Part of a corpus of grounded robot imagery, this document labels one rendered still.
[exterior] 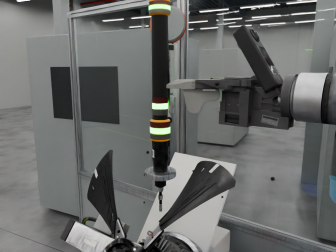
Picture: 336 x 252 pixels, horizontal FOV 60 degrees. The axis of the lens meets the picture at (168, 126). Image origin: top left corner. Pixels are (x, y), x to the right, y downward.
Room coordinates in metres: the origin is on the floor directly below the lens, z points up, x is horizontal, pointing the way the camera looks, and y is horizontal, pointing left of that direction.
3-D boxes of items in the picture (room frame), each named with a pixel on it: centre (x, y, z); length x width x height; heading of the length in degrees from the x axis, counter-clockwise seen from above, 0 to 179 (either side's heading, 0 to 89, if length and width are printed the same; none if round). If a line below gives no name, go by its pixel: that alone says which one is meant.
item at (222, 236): (1.20, -0.17, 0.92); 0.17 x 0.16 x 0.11; 144
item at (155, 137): (0.62, 0.02, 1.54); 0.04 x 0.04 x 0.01
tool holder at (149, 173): (0.63, 0.02, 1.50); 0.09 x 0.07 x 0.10; 179
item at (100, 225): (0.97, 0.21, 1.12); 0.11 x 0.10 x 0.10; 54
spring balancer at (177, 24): (1.34, 0.00, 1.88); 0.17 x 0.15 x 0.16; 54
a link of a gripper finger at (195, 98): (0.50, -0.04, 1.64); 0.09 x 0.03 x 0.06; 90
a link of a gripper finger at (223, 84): (0.50, -0.09, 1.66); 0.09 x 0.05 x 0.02; 90
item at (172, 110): (1.24, 0.00, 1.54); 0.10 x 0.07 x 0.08; 179
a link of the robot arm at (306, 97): (0.45, -0.22, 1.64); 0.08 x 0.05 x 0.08; 144
